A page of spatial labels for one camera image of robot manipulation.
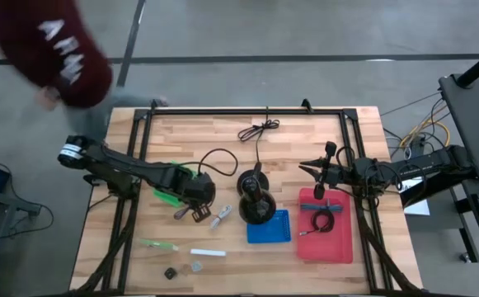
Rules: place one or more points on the grey side table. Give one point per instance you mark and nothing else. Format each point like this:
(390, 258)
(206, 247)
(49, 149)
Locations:
(478, 123)

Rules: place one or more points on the white Acer card reader box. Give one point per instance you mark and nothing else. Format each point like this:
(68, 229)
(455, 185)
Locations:
(208, 252)

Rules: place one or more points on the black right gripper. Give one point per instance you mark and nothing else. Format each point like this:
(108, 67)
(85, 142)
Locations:
(340, 173)

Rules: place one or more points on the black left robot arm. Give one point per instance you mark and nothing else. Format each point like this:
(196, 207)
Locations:
(119, 165)

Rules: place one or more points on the green plastic basket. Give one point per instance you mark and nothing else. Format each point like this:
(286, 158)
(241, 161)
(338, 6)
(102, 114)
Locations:
(167, 198)

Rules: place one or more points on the white paper sheet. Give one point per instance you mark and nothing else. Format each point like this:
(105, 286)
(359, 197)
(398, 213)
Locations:
(418, 206)

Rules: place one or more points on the blue plastic basket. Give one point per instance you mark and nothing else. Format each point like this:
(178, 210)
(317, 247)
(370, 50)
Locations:
(280, 231)

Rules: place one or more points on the small clear plastic bag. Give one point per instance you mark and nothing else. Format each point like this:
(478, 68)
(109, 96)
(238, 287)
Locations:
(196, 267)

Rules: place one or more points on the white box with green edge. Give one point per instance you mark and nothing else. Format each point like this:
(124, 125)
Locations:
(161, 244)

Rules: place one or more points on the small black power adapter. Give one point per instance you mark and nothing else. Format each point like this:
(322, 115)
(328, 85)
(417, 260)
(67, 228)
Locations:
(170, 273)

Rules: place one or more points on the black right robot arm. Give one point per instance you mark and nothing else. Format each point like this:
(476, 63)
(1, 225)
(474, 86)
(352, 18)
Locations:
(428, 165)

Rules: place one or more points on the black desk lamp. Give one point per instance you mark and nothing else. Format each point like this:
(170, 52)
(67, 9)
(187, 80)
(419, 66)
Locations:
(257, 206)

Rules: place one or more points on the person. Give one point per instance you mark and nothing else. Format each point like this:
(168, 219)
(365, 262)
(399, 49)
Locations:
(37, 45)

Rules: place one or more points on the black aluminium table frame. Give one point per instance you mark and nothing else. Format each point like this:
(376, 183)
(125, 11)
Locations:
(243, 111)

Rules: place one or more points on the grey equipment stand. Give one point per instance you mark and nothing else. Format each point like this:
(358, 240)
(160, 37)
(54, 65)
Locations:
(0, 202)

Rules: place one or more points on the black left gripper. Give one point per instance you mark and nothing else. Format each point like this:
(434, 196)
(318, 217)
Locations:
(198, 189)

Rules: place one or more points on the red plastic bin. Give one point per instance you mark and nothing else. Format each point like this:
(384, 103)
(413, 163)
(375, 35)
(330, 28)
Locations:
(325, 251)

